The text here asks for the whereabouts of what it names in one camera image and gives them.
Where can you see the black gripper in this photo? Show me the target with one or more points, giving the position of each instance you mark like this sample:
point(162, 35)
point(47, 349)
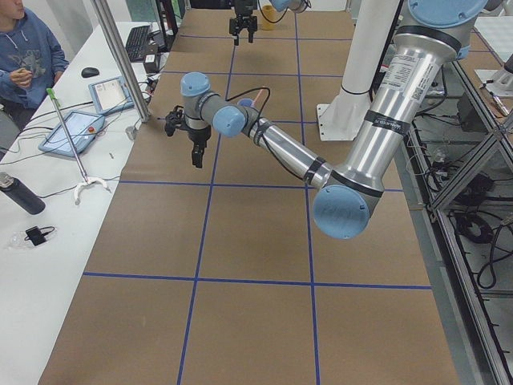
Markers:
point(244, 9)
point(199, 136)

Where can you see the light blue plastic cup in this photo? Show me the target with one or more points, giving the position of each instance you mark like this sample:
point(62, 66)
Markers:
point(246, 102)

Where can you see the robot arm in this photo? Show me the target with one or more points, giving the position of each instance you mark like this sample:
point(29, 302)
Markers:
point(281, 8)
point(397, 50)

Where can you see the tan wooden cup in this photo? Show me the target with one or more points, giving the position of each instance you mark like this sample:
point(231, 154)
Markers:
point(268, 13)

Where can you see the blue teach pendant far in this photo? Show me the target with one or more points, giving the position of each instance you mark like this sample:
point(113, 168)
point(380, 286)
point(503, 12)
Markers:
point(110, 96)

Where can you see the blue teach pendant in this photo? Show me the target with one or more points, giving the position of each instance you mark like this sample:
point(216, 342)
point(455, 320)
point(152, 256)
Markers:
point(83, 127)
point(110, 96)

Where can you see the black keyboard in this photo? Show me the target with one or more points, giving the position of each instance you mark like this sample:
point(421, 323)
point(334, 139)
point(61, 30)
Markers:
point(136, 43)

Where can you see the blue teach pendant near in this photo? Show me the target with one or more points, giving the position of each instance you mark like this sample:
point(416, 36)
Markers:
point(83, 127)

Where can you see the black computer mouse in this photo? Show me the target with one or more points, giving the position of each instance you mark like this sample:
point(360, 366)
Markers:
point(89, 72)

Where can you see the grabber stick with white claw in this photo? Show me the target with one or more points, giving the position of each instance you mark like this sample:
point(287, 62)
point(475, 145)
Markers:
point(87, 180)

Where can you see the dark water bottle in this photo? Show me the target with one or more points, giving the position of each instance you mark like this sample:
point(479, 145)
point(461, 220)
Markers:
point(21, 195)

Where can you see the small black device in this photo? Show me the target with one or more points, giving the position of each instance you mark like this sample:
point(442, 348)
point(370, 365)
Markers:
point(37, 235)

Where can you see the person in blue hoodie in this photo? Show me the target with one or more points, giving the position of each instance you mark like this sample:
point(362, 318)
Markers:
point(32, 61)

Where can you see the aluminium frame post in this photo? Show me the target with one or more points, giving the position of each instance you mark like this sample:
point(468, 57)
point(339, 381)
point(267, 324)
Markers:
point(114, 41)

